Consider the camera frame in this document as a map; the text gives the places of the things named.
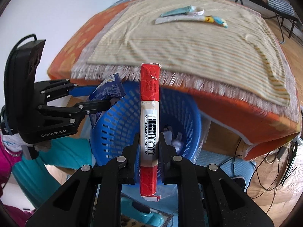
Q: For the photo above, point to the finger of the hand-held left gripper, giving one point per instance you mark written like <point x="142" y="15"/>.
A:
<point x="94" y="105"/>
<point x="82" y="91"/>

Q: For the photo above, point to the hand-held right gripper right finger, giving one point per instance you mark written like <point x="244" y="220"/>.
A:
<point x="161" y="162"/>

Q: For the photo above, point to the striped yellow towel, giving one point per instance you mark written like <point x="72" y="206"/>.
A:
<point x="180" y="45"/>

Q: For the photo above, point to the orange patterned blanket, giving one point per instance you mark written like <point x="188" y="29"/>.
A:
<point x="75" y="49"/>

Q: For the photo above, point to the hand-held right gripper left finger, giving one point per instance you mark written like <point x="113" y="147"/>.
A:
<point x="136" y="166"/>

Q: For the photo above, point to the pink clothing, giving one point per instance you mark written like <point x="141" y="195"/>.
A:
<point x="6" y="167"/>

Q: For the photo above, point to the teal plastic stool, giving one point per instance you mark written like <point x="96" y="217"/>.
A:
<point x="59" y="151"/>

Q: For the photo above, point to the blue snack packet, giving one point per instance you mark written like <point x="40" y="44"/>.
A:
<point x="109" y="88"/>

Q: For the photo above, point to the white plastic bag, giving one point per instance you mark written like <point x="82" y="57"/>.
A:
<point x="177" y="144"/>

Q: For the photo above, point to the person's left hand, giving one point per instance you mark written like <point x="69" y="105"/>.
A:
<point x="43" y="146"/>

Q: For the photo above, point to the blue plastic basket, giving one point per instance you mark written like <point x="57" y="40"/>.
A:
<point x="123" y="127"/>

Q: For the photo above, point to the teal tube packet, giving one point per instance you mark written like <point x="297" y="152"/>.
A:
<point x="177" y="10"/>

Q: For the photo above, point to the colourful long snack packet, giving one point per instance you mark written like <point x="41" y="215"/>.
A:
<point x="187" y="19"/>

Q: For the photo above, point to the white fringed blanket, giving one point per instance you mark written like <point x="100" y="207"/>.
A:
<point x="294" y="94"/>

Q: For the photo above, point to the red long cardboard box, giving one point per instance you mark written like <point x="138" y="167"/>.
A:
<point x="150" y="113"/>

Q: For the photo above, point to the teal slipper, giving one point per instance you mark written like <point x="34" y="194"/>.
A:
<point x="146" y="217"/>

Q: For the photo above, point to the light blue floor mat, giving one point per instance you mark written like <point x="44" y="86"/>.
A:
<point x="217" y="167"/>

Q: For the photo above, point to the checkered folded cloth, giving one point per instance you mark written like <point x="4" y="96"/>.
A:
<point x="281" y="4"/>

